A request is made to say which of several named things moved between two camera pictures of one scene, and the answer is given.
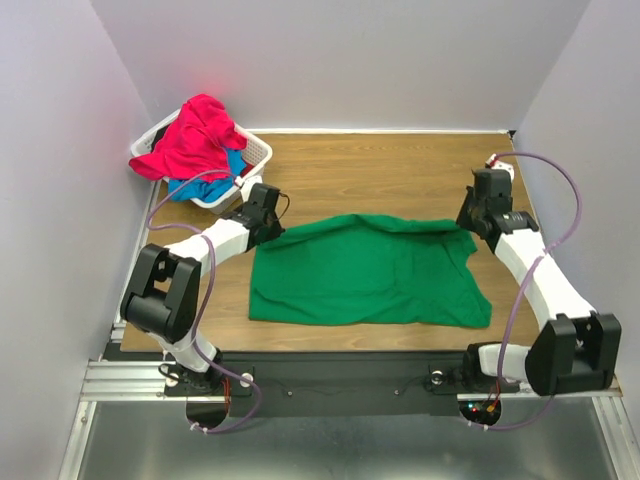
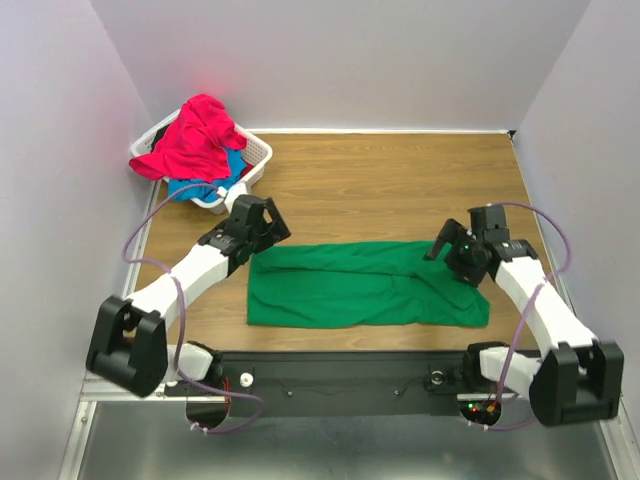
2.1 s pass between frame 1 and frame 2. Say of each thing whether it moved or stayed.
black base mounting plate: stayed
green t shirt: moved
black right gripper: moved
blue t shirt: stayed
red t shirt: stayed
